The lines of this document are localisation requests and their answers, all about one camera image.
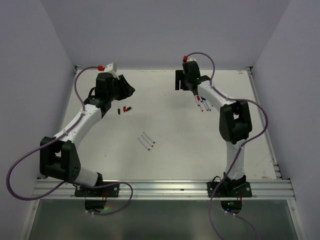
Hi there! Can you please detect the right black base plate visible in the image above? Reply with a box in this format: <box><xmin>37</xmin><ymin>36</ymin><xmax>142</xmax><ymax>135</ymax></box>
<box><xmin>206</xmin><ymin>181</ymin><xmax>253</xmax><ymax>198</ymax></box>

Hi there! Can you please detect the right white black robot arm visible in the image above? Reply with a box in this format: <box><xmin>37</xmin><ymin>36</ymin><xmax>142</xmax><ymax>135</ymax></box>
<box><xmin>175</xmin><ymin>56</ymin><xmax>253</xmax><ymax>198</ymax></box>

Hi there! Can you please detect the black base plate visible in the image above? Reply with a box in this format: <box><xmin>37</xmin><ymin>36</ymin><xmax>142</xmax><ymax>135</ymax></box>
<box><xmin>74</xmin><ymin>181</ymin><xmax>120</xmax><ymax>198</ymax></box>
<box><xmin>206</xmin><ymin>181</ymin><xmax>253</xmax><ymax>198</ymax></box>

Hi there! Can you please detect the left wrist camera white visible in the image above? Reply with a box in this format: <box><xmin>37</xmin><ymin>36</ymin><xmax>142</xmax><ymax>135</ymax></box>
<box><xmin>103</xmin><ymin>62</ymin><xmax>119</xmax><ymax>79</ymax></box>

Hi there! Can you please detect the red cap pen middle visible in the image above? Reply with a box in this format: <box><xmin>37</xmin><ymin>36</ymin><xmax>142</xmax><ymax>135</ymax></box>
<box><xmin>195</xmin><ymin>95</ymin><xmax>203</xmax><ymax>111</ymax></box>

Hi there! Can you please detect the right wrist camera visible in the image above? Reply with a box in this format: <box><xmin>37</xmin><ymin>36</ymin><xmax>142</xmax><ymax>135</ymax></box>
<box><xmin>186</xmin><ymin>57</ymin><xmax>197</xmax><ymax>64</ymax></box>

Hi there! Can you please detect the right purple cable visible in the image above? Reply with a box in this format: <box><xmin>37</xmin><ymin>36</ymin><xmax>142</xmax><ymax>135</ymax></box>
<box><xmin>182</xmin><ymin>51</ymin><xmax>270</xmax><ymax>240</ymax></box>

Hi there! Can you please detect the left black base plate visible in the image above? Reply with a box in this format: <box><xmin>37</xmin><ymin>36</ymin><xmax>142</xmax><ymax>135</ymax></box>
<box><xmin>74</xmin><ymin>181</ymin><xmax>120</xmax><ymax>198</ymax></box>

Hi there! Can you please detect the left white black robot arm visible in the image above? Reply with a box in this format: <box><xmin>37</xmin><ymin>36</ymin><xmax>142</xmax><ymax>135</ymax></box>
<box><xmin>39</xmin><ymin>72</ymin><xmax>135</xmax><ymax>197</ymax></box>

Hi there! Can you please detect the aluminium mounting rail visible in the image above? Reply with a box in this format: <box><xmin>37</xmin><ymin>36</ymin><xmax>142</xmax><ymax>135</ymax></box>
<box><xmin>47</xmin><ymin>180</ymin><xmax>295</xmax><ymax>200</ymax></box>

